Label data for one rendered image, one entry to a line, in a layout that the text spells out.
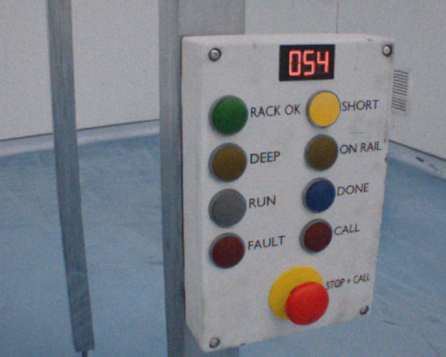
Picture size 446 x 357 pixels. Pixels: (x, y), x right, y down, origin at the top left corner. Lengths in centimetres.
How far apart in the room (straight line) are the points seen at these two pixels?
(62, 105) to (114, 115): 290
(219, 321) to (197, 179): 12
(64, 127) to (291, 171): 118
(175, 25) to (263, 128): 11
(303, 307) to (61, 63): 119
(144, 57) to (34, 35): 82
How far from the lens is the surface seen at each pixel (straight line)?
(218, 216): 48
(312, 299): 52
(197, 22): 51
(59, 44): 160
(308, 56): 48
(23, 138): 435
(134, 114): 456
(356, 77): 51
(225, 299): 52
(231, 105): 45
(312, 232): 52
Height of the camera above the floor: 115
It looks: 19 degrees down
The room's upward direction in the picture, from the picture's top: straight up
